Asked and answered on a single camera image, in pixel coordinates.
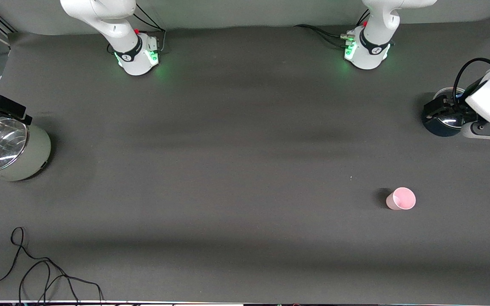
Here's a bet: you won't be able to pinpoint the pink cup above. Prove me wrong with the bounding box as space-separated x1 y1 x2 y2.
386 187 416 210

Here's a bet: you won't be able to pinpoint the dark blue round bowl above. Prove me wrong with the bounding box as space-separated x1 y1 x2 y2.
422 87 467 137

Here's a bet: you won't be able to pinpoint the glass pot lid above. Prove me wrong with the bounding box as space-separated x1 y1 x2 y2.
0 118 29 173

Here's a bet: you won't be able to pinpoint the pale green pot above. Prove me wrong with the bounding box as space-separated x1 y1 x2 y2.
0 117 52 184

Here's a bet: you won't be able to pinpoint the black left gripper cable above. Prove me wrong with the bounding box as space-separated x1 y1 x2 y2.
453 57 490 103

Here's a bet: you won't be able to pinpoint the black left arm base cables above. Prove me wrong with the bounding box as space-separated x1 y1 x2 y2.
294 9 371 48

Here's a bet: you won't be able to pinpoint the black arm base cables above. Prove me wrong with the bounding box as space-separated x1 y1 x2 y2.
107 3 167 55
294 9 371 48

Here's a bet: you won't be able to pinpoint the thin black loose cable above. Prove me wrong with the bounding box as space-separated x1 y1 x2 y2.
0 227 104 303

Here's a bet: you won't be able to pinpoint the black right arm base cables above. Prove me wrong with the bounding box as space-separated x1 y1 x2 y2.
107 3 167 55

